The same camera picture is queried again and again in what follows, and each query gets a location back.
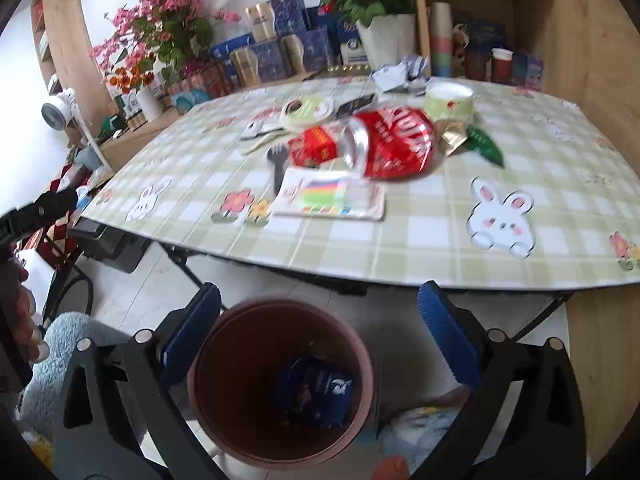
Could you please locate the blue white milk carton box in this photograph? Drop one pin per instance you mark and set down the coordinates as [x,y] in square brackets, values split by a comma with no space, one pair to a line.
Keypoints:
[356,47]

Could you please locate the white security camera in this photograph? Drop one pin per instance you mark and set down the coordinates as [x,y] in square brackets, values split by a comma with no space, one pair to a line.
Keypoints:
[56,111]

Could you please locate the row of blue gift boxes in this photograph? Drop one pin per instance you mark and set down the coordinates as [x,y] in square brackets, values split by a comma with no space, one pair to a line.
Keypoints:
[285,35]

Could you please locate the gold foil wrapper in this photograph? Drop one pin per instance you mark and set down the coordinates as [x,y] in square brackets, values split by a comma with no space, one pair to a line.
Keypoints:
[452,137]

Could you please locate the wooden bookshelf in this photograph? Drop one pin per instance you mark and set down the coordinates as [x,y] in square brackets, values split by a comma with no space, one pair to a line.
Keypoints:
[70,35]

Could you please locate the teal round packet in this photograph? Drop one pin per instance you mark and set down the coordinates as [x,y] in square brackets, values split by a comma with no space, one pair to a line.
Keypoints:
[192,101]

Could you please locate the green foil wrapper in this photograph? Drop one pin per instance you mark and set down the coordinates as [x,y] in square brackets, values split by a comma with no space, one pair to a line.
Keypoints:
[482,145]

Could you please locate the orange flower bunch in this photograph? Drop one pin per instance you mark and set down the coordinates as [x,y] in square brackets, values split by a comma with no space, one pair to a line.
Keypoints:
[130,77]

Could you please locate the red cup white lid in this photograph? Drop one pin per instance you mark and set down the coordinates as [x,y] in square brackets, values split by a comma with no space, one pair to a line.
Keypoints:
[502,66]

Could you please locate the blue snack packet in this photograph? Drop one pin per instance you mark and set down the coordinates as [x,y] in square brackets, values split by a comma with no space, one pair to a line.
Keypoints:
[312,390]

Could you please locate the green paper bowl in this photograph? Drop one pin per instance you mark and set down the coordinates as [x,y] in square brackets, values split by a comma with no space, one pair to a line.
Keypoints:
[448,102]

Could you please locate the red brick-pattern planter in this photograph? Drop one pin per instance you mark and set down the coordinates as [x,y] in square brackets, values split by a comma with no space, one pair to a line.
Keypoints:
[200,82]

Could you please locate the crumpled white paper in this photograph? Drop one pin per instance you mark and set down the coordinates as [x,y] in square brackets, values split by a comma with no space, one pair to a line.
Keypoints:
[400,76]

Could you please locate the white green-label yogurt tub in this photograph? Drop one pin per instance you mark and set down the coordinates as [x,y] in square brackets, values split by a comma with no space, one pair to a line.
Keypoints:
[307,110]

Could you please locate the row of small bottles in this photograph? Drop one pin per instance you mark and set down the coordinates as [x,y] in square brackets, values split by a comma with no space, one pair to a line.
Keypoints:
[130,110]

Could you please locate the red foil snack bag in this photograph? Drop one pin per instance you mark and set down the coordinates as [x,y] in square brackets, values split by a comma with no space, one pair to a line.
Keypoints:
[395,142]

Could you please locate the dark brown cup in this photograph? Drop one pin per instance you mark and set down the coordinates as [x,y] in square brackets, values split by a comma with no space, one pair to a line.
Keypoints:
[476,62]

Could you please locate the stack of pastel paper cups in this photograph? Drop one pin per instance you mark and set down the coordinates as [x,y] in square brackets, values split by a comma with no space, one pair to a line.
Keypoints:
[441,40]

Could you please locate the person's left leg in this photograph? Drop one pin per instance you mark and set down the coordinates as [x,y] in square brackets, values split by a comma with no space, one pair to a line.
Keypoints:
[70,332]

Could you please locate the folding table checkered cloth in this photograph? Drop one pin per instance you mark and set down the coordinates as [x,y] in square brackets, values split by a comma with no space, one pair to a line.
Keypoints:
[425,220]

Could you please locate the pink blossom plant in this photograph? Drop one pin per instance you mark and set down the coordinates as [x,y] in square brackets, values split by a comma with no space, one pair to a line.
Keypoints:
[165,20]

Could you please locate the red snack bar packet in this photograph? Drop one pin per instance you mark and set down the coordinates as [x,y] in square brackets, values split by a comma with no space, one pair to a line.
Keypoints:
[312,146]

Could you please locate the black cigarette box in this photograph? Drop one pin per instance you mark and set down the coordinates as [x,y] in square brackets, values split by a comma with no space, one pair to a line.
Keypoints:
[356,105]

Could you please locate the black folding table frame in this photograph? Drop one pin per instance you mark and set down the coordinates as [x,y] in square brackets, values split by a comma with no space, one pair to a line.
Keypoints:
[181,259]

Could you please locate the cream plastic spoon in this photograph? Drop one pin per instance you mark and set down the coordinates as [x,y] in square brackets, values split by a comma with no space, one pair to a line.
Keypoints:
[262,144]

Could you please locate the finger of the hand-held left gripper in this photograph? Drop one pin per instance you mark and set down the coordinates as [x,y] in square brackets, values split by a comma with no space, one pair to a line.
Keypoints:
[37,212]

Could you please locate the dark blue box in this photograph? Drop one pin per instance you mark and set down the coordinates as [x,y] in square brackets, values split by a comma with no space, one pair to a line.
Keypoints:
[482,32]

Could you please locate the person's left hand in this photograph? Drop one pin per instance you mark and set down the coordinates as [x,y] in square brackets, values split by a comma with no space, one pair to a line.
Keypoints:
[27,317]

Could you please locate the colourful sticky note pack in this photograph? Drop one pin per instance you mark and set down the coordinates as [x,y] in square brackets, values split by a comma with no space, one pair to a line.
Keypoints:
[330,195]

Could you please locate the small blue box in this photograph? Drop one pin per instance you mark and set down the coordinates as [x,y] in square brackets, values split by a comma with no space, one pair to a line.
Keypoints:
[527,71]

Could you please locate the white printed pouch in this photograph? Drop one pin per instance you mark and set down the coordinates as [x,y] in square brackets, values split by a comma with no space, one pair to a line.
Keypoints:
[254,129]

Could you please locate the black plastic spork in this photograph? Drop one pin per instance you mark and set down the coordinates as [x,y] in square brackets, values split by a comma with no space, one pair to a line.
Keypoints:
[276,160]

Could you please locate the white slim vase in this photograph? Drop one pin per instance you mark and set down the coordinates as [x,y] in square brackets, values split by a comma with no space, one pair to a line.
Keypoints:
[149,104]

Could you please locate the gold patterned tray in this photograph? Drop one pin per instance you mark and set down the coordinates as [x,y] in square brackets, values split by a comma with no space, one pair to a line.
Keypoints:
[350,67]

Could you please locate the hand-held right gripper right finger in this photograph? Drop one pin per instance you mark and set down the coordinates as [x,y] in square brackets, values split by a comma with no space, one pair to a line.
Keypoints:
[447,332]

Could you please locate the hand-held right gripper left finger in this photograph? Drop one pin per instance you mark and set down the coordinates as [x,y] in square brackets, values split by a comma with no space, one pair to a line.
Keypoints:
[192,332]

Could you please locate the red patterned cloth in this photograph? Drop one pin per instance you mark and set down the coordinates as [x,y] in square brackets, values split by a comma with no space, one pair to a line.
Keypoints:
[65,180]

